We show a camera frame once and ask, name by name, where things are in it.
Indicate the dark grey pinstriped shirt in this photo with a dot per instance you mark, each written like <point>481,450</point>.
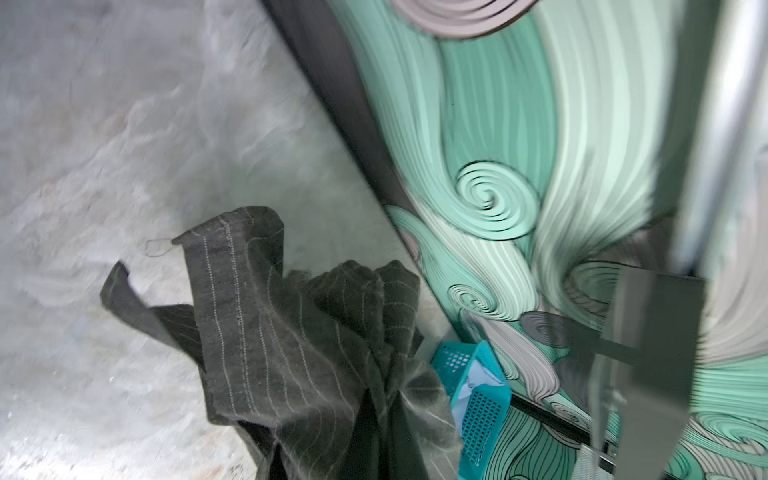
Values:
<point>319,375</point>

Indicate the teal plastic basket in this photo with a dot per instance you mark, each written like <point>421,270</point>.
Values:
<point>487,407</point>

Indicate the light blue shirt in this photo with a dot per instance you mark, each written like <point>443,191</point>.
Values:
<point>478,375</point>

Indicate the clear acrylic wall holder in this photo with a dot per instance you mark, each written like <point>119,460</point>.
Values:
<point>644,366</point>

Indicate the aluminium rail right wall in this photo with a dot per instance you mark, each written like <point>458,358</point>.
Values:
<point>733,70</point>

